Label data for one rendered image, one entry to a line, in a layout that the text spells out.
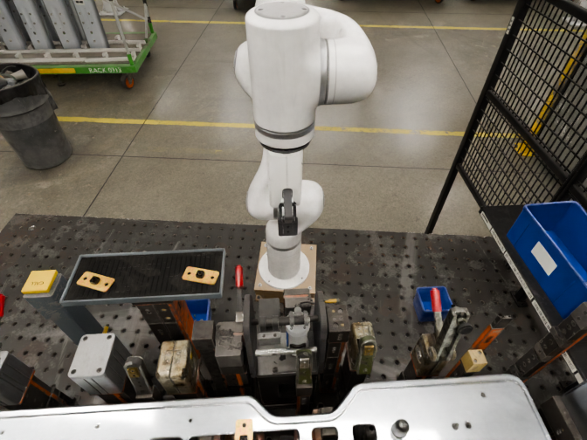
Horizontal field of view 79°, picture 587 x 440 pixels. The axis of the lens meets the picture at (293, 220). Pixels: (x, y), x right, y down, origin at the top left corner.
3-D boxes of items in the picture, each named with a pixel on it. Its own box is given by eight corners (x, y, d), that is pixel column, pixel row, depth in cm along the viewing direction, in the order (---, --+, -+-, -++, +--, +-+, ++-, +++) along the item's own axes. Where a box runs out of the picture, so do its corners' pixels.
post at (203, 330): (217, 396, 112) (189, 340, 83) (218, 380, 115) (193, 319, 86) (233, 395, 112) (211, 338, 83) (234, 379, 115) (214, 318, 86)
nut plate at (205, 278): (181, 279, 87) (180, 276, 86) (188, 266, 89) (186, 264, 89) (214, 285, 86) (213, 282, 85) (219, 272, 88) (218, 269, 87)
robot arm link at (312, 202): (265, 223, 125) (262, 171, 107) (319, 223, 126) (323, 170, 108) (265, 251, 117) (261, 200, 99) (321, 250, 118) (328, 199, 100)
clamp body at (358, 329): (335, 408, 110) (349, 359, 83) (330, 370, 118) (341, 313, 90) (365, 406, 110) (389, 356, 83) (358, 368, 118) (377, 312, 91)
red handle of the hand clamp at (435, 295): (435, 357, 83) (427, 288, 86) (431, 355, 85) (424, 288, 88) (453, 356, 83) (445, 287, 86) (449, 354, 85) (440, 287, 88)
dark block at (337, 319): (319, 393, 112) (329, 332, 82) (317, 370, 117) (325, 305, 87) (335, 392, 113) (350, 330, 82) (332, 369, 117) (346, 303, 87)
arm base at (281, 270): (258, 249, 141) (254, 218, 127) (305, 245, 142) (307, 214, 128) (259, 292, 128) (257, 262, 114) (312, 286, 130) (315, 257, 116)
